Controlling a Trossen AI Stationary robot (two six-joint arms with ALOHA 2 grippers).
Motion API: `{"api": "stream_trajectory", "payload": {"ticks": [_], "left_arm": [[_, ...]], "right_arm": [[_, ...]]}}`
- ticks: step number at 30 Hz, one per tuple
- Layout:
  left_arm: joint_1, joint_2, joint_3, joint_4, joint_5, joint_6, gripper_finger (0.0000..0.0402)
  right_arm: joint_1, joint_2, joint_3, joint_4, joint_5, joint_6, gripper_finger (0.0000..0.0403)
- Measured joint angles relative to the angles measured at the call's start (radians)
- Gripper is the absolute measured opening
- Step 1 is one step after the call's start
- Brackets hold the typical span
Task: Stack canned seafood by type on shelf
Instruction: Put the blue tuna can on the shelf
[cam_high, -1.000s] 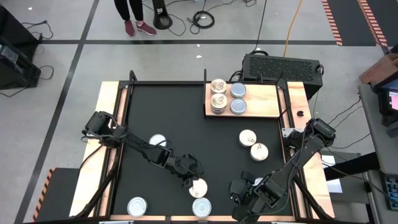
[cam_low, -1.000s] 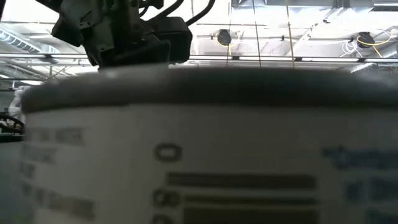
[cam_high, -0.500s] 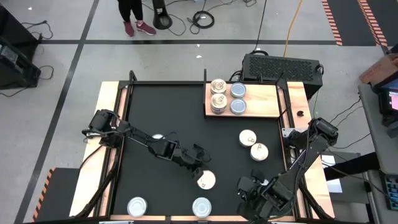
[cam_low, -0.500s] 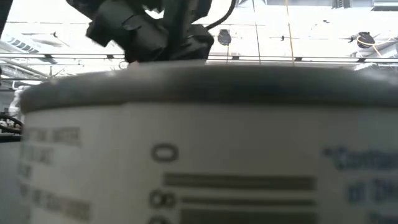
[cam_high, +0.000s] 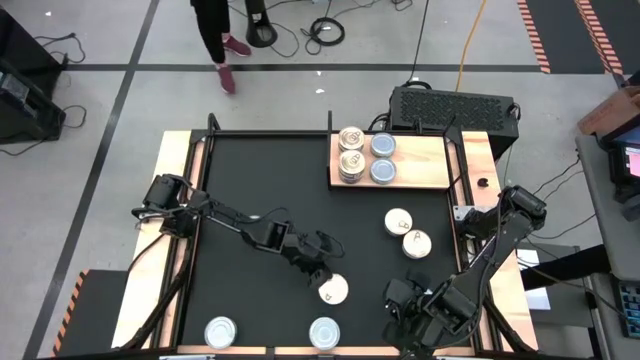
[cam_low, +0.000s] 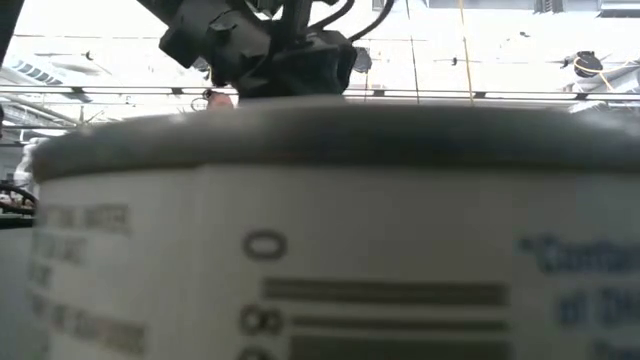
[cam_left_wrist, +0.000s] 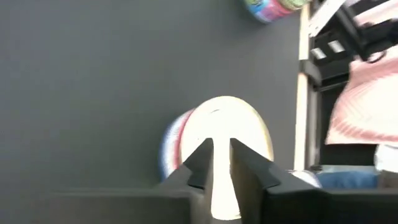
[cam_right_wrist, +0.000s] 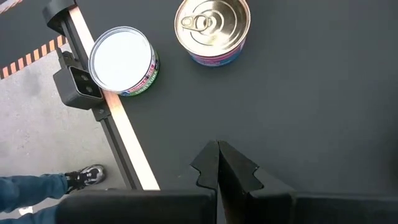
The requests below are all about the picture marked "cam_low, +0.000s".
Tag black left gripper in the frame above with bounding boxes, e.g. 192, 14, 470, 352
208, 8, 360, 100

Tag hanging yellow cable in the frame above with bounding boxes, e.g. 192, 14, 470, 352
457, 0, 476, 106

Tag black ceiling cord reel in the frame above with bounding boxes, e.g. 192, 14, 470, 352
351, 46, 374, 76
573, 49, 605, 79

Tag person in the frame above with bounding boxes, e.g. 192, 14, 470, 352
205, 89, 235, 111

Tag black cable loop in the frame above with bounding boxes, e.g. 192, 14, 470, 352
0, 182, 39, 217

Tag long ceiling light bar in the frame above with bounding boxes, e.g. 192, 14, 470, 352
0, 84, 640, 101

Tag green white tuna can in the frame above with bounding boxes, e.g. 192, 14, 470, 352
18, 96, 640, 360

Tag hanging black cable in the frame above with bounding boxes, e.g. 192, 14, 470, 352
403, 0, 422, 105

